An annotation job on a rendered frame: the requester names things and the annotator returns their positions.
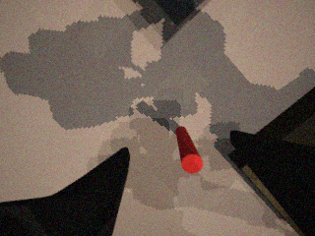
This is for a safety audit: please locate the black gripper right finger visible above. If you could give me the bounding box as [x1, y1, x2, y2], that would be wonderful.
[230, 131, 315, 236]

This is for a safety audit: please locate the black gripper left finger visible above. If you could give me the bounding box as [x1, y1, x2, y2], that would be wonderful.
[0, 147, 130, 236]

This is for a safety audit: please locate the dark red peg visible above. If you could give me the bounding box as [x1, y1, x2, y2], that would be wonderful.
[176, 126, 203, 173]

